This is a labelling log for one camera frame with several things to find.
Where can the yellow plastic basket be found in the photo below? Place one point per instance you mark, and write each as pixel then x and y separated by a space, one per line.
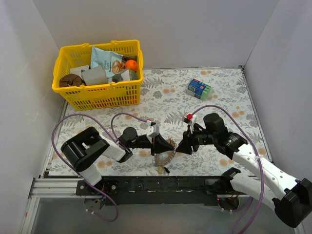
pixel 120 90

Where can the blue green sponge pack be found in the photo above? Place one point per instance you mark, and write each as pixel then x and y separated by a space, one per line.
pixel 198 89

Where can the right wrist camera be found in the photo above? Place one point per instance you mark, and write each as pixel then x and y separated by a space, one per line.
pixel 190 119

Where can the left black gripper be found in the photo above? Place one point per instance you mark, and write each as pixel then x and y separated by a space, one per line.
pixel 154 145

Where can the aluminium frame rail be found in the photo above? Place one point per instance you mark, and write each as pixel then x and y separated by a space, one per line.
pixel 56 187

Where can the orange fruit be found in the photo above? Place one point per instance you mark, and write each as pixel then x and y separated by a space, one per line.
pixel 131 65

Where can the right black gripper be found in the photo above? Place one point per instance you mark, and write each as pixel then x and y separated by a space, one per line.
pixel 192 140

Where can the metal disc with keyrings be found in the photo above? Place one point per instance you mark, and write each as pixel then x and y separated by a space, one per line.
pixel 163 159

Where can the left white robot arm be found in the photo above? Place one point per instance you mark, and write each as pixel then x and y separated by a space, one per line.
pixel 85 148

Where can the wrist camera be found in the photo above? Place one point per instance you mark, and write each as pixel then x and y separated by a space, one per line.
pixel 190 119
pixel 152 130

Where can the light blue chips bag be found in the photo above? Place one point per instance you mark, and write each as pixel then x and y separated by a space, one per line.
pixel 110 61

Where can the grey paper cup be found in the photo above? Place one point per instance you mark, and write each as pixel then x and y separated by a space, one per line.
pixel 95 76

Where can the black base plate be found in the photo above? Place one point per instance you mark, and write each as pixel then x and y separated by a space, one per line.
pixel 128 198

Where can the white box in basket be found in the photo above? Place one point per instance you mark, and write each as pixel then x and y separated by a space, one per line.
pixel 79 70

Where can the floral table mat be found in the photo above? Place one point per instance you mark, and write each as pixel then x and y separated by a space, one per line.
pixel 165 101

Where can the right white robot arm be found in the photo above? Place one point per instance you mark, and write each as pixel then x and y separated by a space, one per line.
pixel 289 197

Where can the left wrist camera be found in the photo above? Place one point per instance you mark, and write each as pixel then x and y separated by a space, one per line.
pixel 152 130

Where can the brown round pastry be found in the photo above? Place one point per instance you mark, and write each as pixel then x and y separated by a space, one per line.
pixel 70 80

